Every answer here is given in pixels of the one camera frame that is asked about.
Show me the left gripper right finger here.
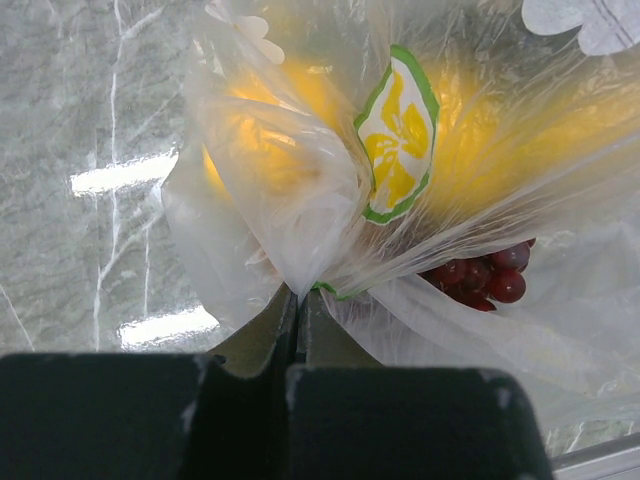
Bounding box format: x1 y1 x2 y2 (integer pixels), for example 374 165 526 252
285 292 552 479

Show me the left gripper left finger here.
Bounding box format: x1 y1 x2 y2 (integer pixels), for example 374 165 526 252
1 287 297 479

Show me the red grape bunch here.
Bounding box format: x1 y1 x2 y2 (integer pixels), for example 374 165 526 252
419 239 536 311

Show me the transparent plastic bag with fruit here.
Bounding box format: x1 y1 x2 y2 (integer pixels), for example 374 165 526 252
162 1 639 429

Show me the yellow fruit in bag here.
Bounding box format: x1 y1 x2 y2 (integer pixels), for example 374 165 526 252
198 58 359 201
418 65 639 221

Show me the aluminium mounting rail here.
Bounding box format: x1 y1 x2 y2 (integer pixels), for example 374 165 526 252
552 433 640 480

